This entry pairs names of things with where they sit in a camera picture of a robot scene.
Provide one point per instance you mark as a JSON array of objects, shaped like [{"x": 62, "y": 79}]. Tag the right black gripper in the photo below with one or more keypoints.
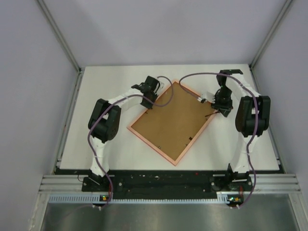
[{"x": 225, "y": 109}]

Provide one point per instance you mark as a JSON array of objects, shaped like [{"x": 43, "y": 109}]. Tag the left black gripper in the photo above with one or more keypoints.
[{"x": 149, "y": 106}]

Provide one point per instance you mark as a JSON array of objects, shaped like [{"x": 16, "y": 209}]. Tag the red picture frame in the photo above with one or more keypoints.
[{"x": 134, "y": 131}]

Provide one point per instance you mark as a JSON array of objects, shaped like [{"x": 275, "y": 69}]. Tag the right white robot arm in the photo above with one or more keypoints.
[{"x": 252, "y": 117}]

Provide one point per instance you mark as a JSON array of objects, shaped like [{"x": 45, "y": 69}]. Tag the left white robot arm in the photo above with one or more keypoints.
[{"x": 104, "y": 121}]

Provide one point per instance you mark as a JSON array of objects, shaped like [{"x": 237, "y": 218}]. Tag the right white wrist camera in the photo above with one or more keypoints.
[{"x": 207, "y": 97}]

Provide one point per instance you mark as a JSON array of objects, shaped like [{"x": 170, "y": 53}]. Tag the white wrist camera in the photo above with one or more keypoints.
[
  {"x": 160, "y": 84},
  {"x": 207, "y": 97}
]

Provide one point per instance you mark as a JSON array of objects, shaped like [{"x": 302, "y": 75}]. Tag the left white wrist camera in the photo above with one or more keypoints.
[{"x": 160, "y": 84}]

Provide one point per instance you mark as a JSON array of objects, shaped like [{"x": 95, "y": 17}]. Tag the left aluminium corner post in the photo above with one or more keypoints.
[{"x": 58, "y": 34}]

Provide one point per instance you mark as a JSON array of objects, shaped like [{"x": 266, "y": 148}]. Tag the aluminium corner post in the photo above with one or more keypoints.
[
  {"x": 58, "y": 34},
  {"x": 286, "y": 7}
]

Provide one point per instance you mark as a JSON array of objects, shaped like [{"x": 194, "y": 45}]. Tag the white slotted cable duct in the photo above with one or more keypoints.
[{"x": 101, "y": 199}]

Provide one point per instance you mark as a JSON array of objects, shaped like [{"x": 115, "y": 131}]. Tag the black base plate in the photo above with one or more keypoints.
[{"x": 126, "y": 180}]

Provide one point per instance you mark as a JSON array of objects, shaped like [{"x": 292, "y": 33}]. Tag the right aluminium corner post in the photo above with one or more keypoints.
[{"x": 286, "y": 7}]

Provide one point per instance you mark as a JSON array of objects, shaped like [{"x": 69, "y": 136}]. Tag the aluminium front rail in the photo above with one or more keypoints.
[{"x": 265, "y": 183}]

